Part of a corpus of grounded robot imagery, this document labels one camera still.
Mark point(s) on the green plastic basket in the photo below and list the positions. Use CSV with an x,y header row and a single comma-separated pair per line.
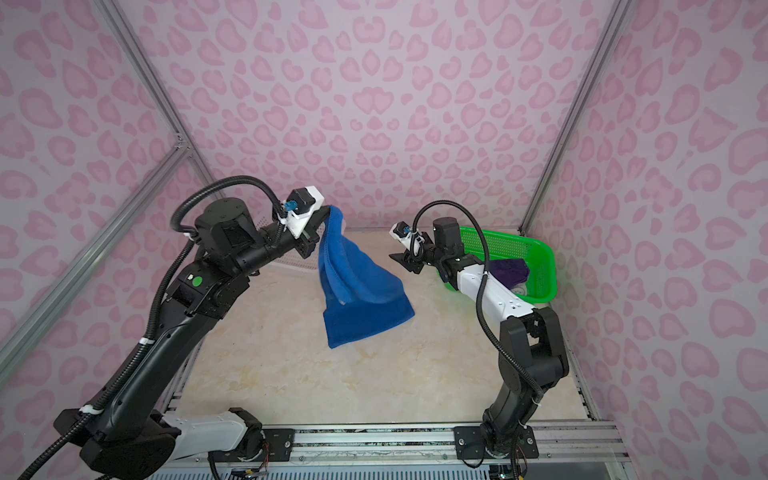
x,y
541,286

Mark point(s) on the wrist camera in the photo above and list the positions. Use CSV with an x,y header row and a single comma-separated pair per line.
x,y
407,237
299,207

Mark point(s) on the left diagonal aluminium strut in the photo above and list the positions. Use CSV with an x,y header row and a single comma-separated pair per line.
x,y
38,320

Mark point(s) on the left corner aluminium post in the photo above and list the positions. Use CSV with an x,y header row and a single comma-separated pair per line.
x,y
125,35

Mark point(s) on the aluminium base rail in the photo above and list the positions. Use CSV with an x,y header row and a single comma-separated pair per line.
x,y
550,449

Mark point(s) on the right corner aluminium post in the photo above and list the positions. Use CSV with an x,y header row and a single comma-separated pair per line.
x,y
620,14

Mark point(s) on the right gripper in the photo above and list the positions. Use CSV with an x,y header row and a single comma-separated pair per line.
x,y
404,259

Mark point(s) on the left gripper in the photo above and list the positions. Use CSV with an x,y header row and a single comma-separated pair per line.
x,y
310,247

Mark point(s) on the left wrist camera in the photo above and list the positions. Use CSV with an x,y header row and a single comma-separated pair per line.
x,y
299,207

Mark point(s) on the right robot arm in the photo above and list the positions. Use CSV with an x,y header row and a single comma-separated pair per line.
x,y
532,356

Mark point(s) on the corner aluminium post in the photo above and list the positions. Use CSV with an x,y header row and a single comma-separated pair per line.
x,y
125,35
620,14

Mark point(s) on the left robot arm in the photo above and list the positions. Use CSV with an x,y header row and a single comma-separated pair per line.
x,y
120,434

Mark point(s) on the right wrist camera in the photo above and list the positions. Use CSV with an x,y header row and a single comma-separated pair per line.
x,y
407,237

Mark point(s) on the blue towel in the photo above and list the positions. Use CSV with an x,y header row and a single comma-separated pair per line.
x,y
362,298

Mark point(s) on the white plastic basket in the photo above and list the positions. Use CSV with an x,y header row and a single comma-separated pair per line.
x,y
292,259

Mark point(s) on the purple towel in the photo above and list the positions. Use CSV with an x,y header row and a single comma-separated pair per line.
x,y
510,272

